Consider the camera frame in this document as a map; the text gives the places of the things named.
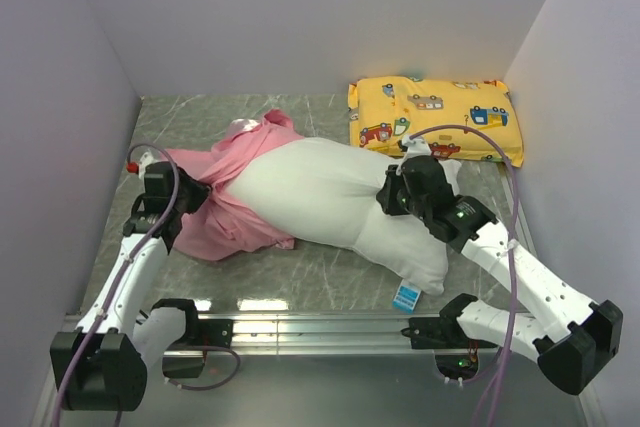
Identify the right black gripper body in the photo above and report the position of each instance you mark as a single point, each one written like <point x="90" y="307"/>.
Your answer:
<point x="415" y="204"/>

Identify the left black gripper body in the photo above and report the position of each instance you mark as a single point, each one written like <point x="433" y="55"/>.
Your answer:
<point x="191" y="195"/>

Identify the white pillow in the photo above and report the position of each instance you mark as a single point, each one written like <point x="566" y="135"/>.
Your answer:
<point x="324" y="192"/>

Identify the pink pillowcase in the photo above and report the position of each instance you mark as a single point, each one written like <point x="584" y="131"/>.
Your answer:
<point x="225" y="225"/>

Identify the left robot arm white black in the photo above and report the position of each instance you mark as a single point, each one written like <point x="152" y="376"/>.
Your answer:
<point x="104" y="363"/>

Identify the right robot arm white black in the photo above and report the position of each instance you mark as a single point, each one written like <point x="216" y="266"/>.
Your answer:
<point x="567" y="334"/>

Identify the yellow cartoon car pillow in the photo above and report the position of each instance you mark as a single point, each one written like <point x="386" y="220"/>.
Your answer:
<point x="382" y="110"/>

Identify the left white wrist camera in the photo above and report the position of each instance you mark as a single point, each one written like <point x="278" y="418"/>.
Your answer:
<point x="142" y="162"/>

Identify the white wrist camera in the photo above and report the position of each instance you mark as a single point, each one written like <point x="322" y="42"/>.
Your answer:
<point x="413" y="147"/>
<point x="142" y="162"/>

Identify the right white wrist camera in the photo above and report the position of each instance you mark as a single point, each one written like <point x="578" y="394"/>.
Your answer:
<point x="413" y="147"/>

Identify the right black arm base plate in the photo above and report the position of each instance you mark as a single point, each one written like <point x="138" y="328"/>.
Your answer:
<point x="456" y="354"/>

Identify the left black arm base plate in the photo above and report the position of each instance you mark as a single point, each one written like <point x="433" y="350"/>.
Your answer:
<point x="186" y="358"/>

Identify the aluminium rail frame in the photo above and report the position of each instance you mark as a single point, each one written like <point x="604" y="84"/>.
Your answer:
<point x="292" y="334"/>

